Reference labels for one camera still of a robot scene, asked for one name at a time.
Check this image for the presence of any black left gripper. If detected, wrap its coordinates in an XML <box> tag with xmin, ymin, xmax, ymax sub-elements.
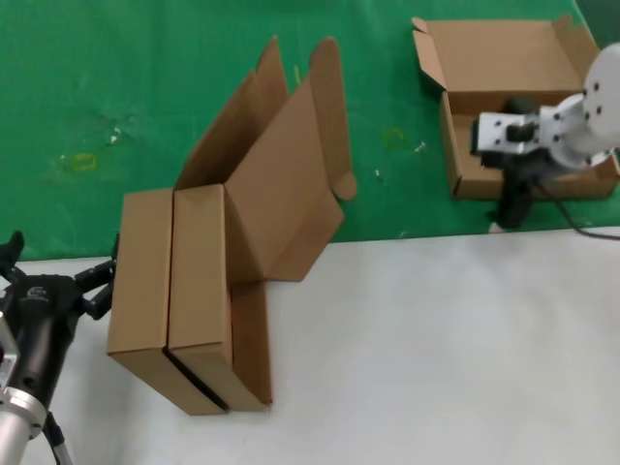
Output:
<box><xmin>0</xmin><ymin>231</ymin><xmax>120</xmax><ymax>409</ymax></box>

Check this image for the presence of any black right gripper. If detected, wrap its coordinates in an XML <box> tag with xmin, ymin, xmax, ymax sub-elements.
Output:
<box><xmin>478</xmin><ymin>151</ymin><xmax>552</xmax><ymax>230</ymax></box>

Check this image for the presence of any brown cardboard box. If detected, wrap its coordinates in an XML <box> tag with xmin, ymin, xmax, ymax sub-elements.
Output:
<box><xmin>166</xmin><ymin>36</ymin><xmax>358</xmax><ymax>414</ymax></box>
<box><xmin>106</xmin><ymin>36</ymin><xmax>293</xmax><ymax>418</ymax></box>
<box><xmin>411</xmin><ymin>14</ymin><xmax>620</xmax><ymax>202</ymax></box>

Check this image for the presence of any green table cloth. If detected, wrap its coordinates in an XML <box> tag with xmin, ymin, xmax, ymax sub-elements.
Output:
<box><xmin>0</xmin><ymin>0</ymin><xmax>620</xmax><ymax>264</ymax></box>

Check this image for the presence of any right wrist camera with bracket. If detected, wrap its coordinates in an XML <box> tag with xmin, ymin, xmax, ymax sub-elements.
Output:
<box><xmin>470</xmin><ymin>96</ymin><xmax>544</xmax><ymax>159</ymax></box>

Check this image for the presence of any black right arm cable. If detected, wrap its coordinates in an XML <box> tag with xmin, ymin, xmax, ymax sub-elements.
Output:
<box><xmin>530</xmin><ymin>176</ymin><xmax>620</xmax><ymax>240</ymax></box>

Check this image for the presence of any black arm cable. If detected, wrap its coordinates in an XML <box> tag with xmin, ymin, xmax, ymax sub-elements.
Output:
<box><xmin>530</xmin><ymin>176</ymin><xmax>620</xmax><ymax>240</ymax></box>
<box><xmin>45</xmin><ymin>410</ymin><xmax>75</xmax><ymax>465</ymax></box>

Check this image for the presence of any silver left wrist bracket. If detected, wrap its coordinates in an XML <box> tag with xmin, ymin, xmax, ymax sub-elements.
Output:
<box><xmin>0</xmin><ymin>309</ymin><xmax>21</xmax><ymax>375</ymax></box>

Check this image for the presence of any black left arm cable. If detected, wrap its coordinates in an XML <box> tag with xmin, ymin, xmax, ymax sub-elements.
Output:
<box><xmin>45</xmin><ymin>410</ymin><xmax>75</xmax><ymax>465</ymax></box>

